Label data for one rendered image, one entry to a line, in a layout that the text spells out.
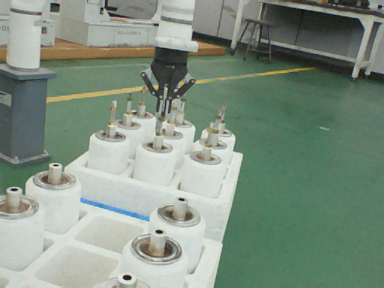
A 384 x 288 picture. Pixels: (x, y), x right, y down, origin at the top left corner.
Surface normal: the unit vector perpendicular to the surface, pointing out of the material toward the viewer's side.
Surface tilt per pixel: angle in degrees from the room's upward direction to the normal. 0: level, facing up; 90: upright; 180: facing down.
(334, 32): 90
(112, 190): 90
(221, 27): 90
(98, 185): 90
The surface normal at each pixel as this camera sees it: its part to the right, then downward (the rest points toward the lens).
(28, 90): 0.81, 0.31
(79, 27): -0.55, 0.18
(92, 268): -0.26, 0.28
